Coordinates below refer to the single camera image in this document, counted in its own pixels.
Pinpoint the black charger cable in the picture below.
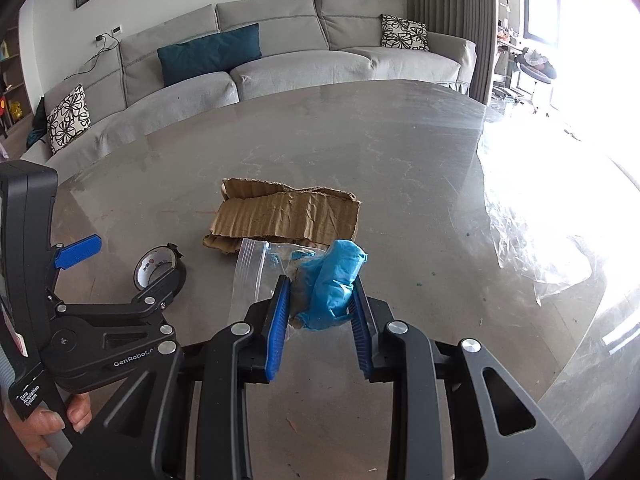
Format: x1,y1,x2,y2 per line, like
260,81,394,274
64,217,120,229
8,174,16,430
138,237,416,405
75,35,121,78

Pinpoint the teal blue pillow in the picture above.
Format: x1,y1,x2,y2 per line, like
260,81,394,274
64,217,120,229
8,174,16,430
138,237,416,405
157,23,262,87

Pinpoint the dark blue cloth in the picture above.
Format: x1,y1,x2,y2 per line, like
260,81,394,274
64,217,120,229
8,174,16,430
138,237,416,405
27,95,49,149

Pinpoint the clear zip bag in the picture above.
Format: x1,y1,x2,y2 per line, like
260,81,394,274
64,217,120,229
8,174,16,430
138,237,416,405
227,238,331,326

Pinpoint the wooden wall shelf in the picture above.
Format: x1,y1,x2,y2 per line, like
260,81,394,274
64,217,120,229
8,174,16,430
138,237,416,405
0,27,31,151

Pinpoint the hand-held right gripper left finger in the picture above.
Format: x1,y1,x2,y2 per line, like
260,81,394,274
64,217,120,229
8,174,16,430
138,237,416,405
57,276,292,480

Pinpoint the beige coffee table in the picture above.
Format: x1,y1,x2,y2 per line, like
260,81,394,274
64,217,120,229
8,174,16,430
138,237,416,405
47,80,640,480

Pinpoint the floral black white pillow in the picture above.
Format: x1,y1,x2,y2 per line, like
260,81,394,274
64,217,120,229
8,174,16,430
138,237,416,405
46,84,92,155
380,13,430,52

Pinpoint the grey fabric sofa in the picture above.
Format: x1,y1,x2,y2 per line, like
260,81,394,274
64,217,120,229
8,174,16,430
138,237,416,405
22,0,477,166

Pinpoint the brown pleated curtain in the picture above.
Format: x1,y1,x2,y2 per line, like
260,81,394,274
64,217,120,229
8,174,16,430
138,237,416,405
405,0,498,106

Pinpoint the cluttered white desk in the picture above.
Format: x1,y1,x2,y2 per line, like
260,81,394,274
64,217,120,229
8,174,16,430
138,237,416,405
492,30,526,101

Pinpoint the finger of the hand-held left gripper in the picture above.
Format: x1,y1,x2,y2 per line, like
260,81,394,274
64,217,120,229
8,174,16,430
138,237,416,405
47,236,102,269
47,244,182,342

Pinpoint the clear crumpled plastic bag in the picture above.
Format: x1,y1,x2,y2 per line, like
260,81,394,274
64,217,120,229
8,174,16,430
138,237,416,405
477,180,601,306

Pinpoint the black tape roll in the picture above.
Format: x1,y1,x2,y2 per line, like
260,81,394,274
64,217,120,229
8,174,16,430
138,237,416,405
134,244,187,292

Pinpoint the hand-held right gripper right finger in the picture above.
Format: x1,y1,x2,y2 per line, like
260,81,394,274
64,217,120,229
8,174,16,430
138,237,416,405
350,275,586,480

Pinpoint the grey office chair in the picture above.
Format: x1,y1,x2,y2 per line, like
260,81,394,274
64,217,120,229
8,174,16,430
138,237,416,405
515,47,558,111

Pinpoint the torn brown cardboard piece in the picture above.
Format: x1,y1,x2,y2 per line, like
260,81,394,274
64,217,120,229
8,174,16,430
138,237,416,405
202,177,362,256

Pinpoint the person's left hand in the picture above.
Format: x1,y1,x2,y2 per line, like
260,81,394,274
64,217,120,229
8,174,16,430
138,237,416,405
0,391,94,466

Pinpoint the blue rubber glove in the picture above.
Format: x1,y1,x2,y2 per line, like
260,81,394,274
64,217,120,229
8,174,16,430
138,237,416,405
291,240,370,332

